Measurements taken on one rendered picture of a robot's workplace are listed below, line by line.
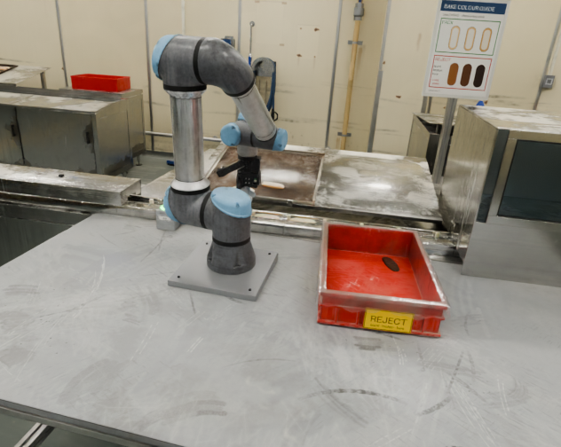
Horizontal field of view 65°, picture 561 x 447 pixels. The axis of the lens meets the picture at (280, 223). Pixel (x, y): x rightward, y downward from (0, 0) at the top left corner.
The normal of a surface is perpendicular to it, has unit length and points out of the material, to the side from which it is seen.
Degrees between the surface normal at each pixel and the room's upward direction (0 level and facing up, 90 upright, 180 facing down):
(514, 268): 90
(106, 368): 0
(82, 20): 90
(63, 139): 90
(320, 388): 0
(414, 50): 90
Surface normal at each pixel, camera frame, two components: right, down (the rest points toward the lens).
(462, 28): -0.08, 0.38
